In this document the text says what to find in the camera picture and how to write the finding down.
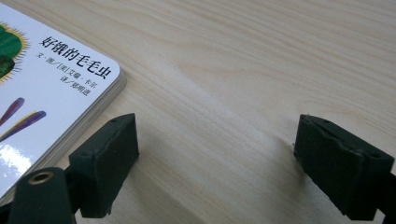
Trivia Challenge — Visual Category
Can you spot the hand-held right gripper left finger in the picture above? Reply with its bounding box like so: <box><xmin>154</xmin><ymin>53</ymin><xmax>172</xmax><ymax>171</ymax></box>
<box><xmin>68</xmin><ymin>113</ymin><xmax>140</xmax><ymax>218</ymax></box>

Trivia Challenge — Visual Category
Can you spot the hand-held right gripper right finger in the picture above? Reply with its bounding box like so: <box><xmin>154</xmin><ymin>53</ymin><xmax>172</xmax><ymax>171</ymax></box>
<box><xmin>293</xmin><ymin>114</ymin><xmax>396</xmax><ymax>222</ymax></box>

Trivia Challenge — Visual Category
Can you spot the white caterpillar picture book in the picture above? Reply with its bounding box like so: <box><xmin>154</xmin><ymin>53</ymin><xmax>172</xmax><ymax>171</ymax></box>
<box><xmin>0</xmin><ymin>3</ymin><xmax>128</xmax><ymax>203</ymax></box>

